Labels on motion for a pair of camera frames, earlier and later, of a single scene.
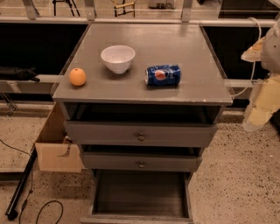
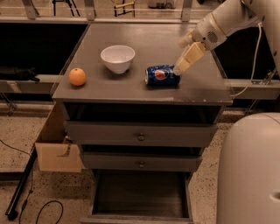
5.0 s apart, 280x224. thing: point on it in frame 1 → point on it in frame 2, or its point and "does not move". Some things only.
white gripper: [271, 53] → [205, 32]
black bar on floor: [11, 212] does not move
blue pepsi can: [164, 74] does not move
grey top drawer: [140, 124] does not move
